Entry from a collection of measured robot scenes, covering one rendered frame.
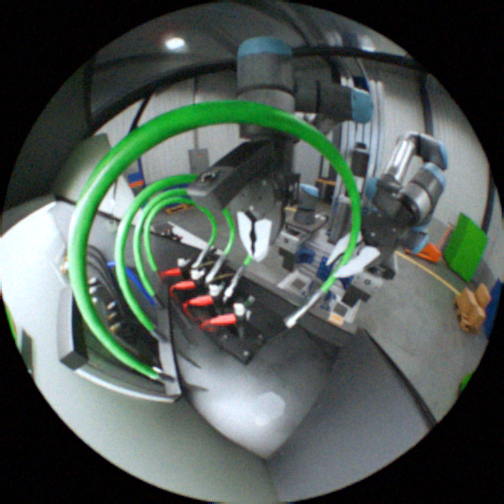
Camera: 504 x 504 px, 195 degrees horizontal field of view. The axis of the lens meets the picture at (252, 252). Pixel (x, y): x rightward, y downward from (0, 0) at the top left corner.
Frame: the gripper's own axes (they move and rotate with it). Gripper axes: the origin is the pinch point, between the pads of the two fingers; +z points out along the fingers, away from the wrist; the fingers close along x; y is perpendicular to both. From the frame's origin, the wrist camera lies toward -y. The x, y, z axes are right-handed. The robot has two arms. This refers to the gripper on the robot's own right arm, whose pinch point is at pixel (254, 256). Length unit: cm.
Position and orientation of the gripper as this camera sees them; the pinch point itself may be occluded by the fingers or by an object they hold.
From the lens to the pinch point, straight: 25.6
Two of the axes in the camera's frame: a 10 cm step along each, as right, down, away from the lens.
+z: 0.0, 8.2, 5.8
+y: 6.3, -4.5, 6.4
